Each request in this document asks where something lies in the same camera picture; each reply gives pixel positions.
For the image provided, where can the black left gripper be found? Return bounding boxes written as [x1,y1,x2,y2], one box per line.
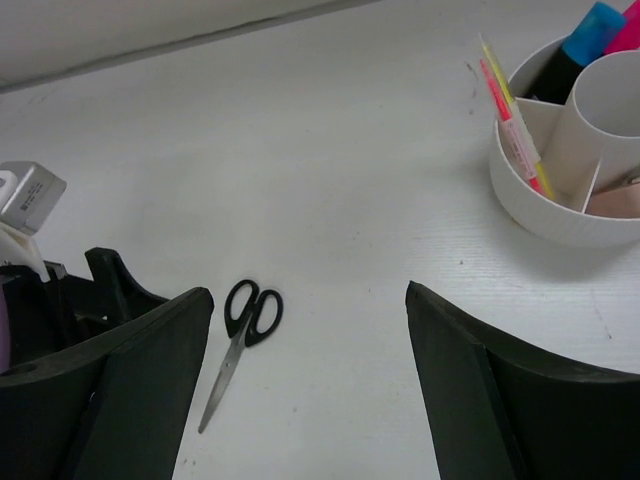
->
[1,247,167,373]

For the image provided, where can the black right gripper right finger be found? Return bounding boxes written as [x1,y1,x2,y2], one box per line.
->
[405,282,639,479]

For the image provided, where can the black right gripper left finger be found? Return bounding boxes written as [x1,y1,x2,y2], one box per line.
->
[1,287,214,479]

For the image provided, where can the black handled scissors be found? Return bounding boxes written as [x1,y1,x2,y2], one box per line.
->
[197,279,284,434]

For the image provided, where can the yellow pen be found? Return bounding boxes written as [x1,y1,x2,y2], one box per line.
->
[480,37,554,200]

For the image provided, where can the pink black highlighter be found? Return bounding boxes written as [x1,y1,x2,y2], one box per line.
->
[604,0,640,55]

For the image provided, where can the blue black highlighter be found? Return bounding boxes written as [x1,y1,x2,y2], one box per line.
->
[524,1,627,105]

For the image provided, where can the pink pen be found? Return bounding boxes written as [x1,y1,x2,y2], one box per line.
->
[480,59,543,194]

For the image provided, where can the white round compartment container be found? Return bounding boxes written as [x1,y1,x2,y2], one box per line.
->
[488,40,639,248]

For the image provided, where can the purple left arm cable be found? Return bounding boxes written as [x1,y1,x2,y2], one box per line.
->
[0,289,12,374]

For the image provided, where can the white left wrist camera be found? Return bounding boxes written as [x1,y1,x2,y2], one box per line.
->
[1,161,67,283]

